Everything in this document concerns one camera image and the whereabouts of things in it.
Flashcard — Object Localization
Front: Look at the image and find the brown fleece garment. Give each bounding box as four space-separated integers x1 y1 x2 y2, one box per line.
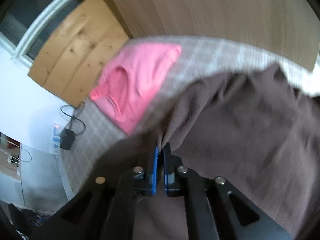
86 64 319 239

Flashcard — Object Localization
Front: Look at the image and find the plaid beige table cloth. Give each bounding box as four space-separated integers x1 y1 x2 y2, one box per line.
60 35 320 196

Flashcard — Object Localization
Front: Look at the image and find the black power adapter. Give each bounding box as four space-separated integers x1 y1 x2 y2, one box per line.
60 128 75 151

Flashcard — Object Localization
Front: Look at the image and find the folded pink shirt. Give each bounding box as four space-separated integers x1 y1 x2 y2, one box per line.
89 42 182 134

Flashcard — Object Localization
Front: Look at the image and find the knotty pine wood panel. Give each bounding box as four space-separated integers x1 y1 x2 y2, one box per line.
28 0 129 106

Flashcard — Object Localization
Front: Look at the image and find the light wood board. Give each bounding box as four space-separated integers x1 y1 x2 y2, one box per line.
112 0 319 71

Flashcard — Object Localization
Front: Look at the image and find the black cable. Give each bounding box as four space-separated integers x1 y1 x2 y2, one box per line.
60 101 86 137

